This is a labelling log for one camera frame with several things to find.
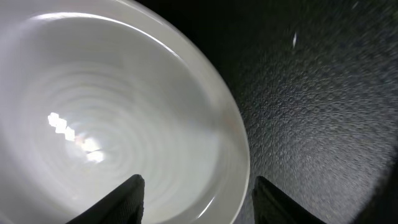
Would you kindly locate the grey plate with food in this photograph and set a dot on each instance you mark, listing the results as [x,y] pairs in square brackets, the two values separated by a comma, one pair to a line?
[96,92]

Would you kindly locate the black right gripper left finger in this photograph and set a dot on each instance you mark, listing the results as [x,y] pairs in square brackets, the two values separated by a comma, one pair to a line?
[124,205]

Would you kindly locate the round black serving tray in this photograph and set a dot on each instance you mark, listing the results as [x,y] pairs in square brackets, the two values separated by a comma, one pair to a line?
[316,84]

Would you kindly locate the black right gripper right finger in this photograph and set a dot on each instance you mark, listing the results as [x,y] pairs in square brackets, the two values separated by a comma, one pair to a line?
[272,206]

